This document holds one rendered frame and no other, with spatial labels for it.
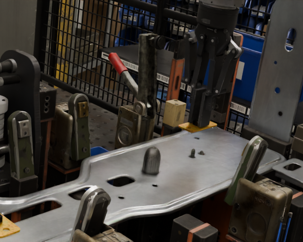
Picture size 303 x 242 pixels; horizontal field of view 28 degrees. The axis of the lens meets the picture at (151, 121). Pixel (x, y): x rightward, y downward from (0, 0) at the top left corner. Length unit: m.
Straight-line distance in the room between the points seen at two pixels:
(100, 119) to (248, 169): 1.22
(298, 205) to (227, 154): 0.20
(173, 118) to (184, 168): 0.19
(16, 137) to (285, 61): 0.64
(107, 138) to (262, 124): 0.76
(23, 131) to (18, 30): 2.56
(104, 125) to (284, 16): 0.98
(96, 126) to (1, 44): 1.64
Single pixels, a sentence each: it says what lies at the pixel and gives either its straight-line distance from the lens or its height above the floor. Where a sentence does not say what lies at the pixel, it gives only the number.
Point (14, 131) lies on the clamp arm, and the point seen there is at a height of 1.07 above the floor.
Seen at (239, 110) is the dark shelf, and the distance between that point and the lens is 1.54.
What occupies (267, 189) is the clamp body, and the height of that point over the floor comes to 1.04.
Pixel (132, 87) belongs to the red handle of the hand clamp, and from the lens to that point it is 1.30.
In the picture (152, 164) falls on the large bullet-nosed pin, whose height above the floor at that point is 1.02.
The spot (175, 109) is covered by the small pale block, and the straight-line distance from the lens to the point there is 1.32.
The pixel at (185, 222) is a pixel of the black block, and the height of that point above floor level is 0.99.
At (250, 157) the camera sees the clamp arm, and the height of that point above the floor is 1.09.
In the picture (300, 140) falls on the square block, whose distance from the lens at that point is 1.36.
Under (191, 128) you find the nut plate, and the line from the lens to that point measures 1.18.
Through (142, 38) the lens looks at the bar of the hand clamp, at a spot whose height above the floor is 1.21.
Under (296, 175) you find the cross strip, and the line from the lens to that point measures 1.25.
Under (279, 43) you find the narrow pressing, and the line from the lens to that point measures 1.39.
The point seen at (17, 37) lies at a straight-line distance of 3.62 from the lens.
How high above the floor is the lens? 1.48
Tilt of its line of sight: 20 degrees down
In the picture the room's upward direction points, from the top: 8 degrees clockwise
